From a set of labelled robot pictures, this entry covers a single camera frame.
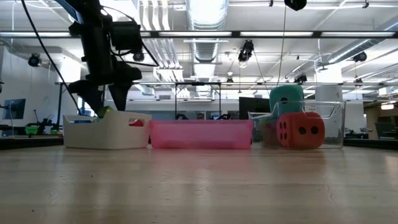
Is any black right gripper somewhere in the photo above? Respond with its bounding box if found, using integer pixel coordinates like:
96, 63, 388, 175
284, 0, 308, 12

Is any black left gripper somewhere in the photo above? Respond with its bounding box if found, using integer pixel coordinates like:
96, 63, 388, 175
68, 57, 144, 117

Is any teal foam die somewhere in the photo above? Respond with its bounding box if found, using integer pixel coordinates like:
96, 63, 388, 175
269, 84, 305, 116

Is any red foam die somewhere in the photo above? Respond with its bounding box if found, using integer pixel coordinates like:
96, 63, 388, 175
276, 111, 326, 150

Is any white plastic bin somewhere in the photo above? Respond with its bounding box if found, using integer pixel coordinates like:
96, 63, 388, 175
62, 109, 152, 151

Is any overhead LED light bar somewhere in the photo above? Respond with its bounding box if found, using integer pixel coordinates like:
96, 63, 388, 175
0, 30, 398, 39

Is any green background crate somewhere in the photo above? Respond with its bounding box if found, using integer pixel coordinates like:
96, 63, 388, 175
25, 124, 40, 136

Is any blue-lit background monitor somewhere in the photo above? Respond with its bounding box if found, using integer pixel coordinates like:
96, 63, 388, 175
2, 98, 27, 121

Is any pink plastic bin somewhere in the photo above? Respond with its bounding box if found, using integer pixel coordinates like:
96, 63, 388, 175
149, 119, 254, 151

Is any black background monitor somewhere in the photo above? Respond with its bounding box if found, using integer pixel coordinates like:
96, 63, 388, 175
238, 96, 272, 120

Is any clear plastic bin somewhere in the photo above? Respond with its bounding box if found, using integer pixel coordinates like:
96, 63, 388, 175
248, 100, 347, 150

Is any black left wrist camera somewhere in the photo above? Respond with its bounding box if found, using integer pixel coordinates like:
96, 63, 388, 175
110, 21, 144, 54

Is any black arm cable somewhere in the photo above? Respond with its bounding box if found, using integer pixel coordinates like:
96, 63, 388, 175
20, 0, 82, 115

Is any silver ceiling air duct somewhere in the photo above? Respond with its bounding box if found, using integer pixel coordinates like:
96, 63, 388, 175
185, 0, 230, 99

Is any black background rig frame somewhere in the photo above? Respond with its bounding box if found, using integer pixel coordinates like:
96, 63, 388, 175
55, 81, 364, 119

